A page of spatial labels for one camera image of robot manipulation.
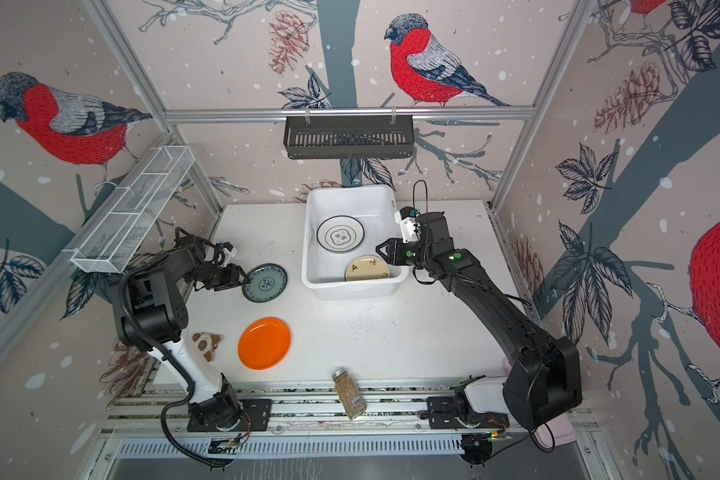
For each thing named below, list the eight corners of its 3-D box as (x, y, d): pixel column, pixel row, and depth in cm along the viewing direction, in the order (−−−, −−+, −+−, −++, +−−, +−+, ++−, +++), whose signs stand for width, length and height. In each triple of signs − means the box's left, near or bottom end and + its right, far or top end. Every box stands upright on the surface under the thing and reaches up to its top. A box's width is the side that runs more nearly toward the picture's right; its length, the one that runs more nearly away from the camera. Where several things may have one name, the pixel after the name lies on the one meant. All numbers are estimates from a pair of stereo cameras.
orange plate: (234, 370, 84) (230, 367, 81) (248, 321, 93) (245, 317, 91) (285, 370, 84) (283, 367, 81) (293, 321, 93) (292, 317, 91)
